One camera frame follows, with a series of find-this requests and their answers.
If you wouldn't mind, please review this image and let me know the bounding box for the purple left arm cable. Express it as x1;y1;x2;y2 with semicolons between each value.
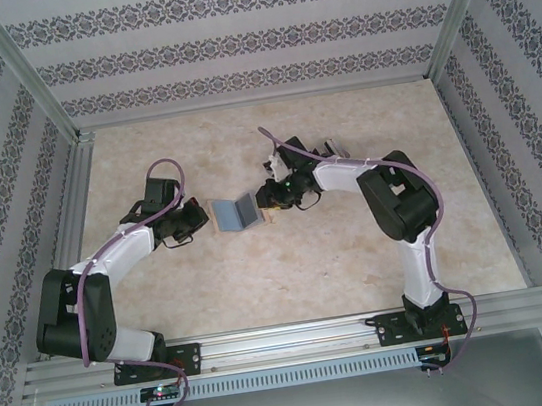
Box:
55;155;219;406

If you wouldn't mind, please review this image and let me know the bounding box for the controller board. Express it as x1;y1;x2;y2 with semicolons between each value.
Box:
415;341;455;371
135;380;188;406

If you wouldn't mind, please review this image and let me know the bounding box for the aluminium side rail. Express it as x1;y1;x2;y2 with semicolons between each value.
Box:
8;129;127;362

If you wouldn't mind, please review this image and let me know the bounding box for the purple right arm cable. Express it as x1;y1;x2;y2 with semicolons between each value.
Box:
257;99;488;392

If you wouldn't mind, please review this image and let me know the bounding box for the slotted grey cable duct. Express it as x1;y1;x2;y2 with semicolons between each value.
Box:
43;346;423;406

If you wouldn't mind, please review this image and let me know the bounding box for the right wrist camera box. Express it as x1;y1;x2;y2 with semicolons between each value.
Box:
261;151;290;181

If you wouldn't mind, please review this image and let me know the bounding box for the right controller board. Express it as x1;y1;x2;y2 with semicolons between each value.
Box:
415;341;455;371

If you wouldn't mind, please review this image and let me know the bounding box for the grey credit card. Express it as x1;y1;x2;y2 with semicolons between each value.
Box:
237;193;261;229

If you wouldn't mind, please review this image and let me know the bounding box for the aluminium mounting rail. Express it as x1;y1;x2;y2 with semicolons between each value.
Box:
17;286;542;401

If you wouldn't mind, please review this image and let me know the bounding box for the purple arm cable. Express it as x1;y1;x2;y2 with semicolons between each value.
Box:
257;99;488;392
55;155;219;406

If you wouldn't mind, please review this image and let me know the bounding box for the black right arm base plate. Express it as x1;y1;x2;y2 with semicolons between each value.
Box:
372;301;471;350

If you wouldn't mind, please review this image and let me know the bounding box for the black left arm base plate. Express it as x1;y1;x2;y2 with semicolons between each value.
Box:
109;341;207;389

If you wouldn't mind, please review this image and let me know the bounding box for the aluminium frame post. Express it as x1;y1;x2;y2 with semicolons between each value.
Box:
415;0;520;82
0;0;87;154

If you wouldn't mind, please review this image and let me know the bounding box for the left controller board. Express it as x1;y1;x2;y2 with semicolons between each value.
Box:
135;380;188;406

